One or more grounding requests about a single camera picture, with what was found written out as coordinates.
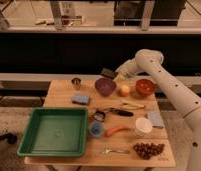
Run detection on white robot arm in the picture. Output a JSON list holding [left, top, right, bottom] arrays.
[[116, 49, 201, 171]]

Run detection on bunch of dark grapes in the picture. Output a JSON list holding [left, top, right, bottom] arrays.
[[133, 143, 165, 160]]

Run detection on orange carrot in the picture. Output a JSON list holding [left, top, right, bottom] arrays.
[[105, 126, 131, 137]]

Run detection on blue sponge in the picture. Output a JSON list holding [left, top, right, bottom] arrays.
[[72, 94, 90, 105]]

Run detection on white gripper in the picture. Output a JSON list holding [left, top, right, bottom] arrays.
[[114, 62, 131, 82]]

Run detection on orange yellow ball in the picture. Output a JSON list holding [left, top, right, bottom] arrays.
[[120, 85, 130, 97]]

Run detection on red bowl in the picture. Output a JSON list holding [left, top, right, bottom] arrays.
[[135, 79, 156, 97]]

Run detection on wooden table board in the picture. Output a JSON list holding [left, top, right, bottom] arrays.
[[25, 80, 176, 168]]

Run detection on green plastic tray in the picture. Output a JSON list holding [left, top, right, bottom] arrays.
[[17, 108, 88, 157]]

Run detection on blue plastic cup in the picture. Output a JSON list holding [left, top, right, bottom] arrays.
[[89, 121, 104, 138]]

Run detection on black handled tool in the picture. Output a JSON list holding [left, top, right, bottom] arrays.
[[105, 108, 134, 117]]

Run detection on purple bowl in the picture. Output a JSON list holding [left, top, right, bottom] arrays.
[[95, 78, 116, 97]]

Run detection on white round container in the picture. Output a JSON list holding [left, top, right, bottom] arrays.
[[134, 117, 153, 137]]

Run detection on grey blue cloth pad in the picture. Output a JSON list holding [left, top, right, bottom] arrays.
[[147, 111, 164, 128]]

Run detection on black tape measure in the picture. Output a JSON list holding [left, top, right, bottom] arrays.
[[93, 110, 106, 122]]

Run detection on small metal cup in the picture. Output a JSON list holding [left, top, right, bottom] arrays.
[[71, 77, 81, 90]]

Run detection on black chair base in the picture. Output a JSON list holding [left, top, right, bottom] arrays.
[[0, 133, 17, 144]]

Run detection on black eraser block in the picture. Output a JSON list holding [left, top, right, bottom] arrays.
[[101, 68, 117, 79]]

